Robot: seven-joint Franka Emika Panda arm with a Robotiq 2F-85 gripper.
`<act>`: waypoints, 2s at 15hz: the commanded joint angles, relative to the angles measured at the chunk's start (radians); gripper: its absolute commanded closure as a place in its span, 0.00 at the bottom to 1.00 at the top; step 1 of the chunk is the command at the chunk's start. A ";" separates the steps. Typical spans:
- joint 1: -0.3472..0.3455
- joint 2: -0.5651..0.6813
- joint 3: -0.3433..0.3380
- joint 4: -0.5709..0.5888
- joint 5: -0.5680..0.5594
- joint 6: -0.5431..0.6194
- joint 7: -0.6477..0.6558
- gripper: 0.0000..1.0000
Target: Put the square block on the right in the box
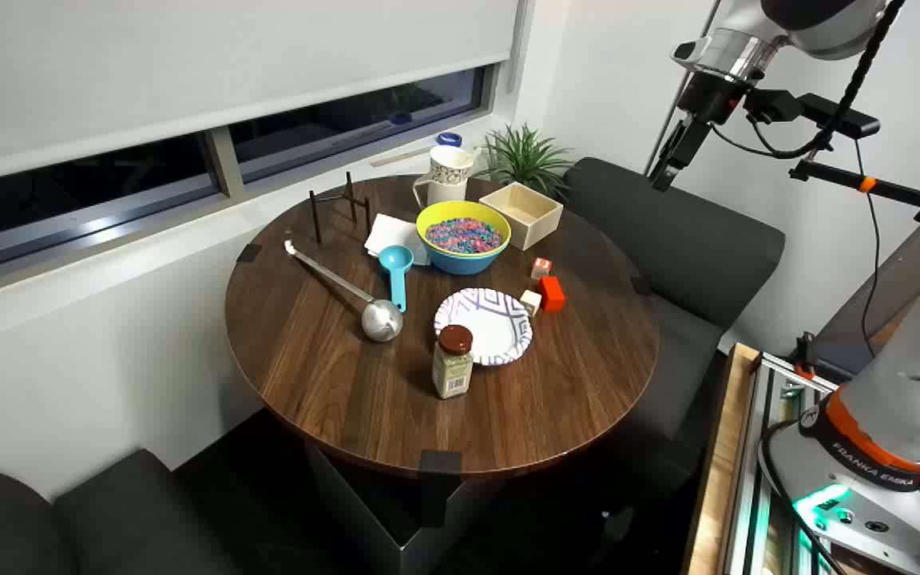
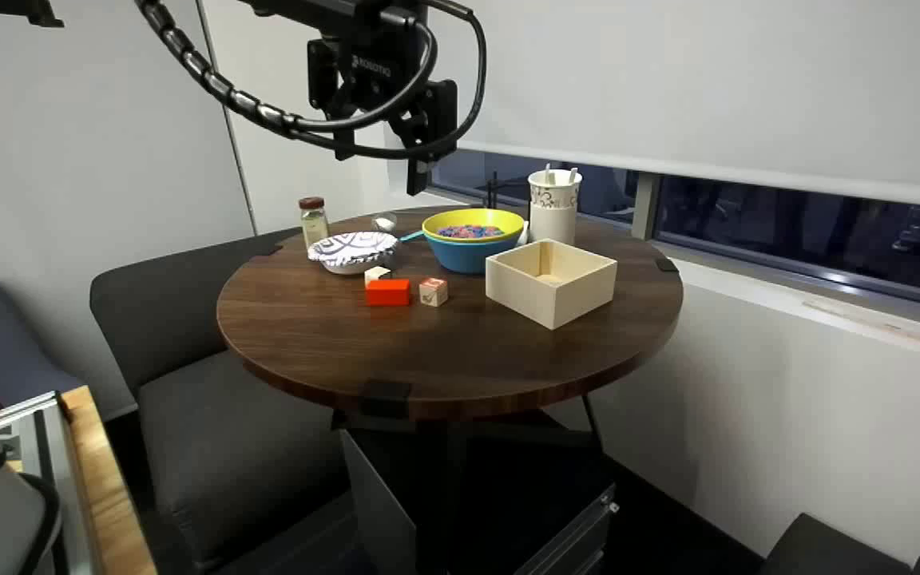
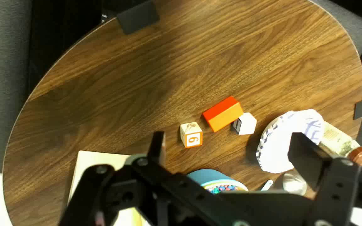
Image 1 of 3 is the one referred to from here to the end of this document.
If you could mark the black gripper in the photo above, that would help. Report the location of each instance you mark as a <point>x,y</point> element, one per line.
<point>708,103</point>

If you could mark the pale square wooden block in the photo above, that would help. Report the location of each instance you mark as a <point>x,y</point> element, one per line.
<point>540,270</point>

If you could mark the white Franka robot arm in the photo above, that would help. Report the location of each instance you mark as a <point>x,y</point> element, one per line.
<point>912,377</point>

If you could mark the light wooden box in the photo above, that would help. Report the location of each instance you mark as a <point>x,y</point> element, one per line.
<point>538,220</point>

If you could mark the orange block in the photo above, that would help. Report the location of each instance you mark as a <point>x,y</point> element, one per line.
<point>553,297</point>

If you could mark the cream small block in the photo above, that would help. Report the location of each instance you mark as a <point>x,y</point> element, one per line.
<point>532,305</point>

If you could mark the dark grey sofa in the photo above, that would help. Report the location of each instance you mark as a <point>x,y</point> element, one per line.
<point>685,243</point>
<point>110,522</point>

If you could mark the green potted plant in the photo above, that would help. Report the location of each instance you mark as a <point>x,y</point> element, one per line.
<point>526,154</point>

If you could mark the white pitcher blue lid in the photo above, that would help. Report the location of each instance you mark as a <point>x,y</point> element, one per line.
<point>447,170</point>

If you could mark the yellow blue bowl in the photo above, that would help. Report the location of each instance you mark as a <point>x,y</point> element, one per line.
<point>461,256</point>

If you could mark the patterned paper plate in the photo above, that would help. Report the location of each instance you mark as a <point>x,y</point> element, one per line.
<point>492,332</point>

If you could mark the blue measuring scoop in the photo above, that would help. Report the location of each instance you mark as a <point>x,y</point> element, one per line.
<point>398,272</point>

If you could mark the white folded napkin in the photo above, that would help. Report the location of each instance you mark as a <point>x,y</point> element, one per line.
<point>385,232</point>

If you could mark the spice jar brown lid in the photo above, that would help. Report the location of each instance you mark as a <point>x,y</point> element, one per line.
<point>452,368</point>

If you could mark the wooden edged robot cart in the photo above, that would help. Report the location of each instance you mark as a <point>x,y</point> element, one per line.
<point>719,469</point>

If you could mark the metal ladle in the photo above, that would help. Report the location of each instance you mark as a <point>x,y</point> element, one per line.
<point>381,321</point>

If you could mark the black peg rack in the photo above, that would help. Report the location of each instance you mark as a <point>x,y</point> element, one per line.
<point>314,220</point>

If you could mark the black tape patch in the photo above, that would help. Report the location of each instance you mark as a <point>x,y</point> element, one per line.
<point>252,255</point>
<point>442,460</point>

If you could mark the round wooden table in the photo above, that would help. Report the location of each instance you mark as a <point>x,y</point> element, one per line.
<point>376,405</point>

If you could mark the white roller blind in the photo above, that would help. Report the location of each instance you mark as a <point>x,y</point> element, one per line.
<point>214,67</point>

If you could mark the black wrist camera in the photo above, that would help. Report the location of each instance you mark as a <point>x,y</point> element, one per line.
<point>812,111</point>

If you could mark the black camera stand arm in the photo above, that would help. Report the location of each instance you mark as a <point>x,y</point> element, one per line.
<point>871,185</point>

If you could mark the dark table pedestal base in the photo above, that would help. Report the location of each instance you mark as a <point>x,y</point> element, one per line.
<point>398,522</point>

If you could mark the dark window with frame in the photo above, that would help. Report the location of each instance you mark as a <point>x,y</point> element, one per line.
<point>78,202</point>

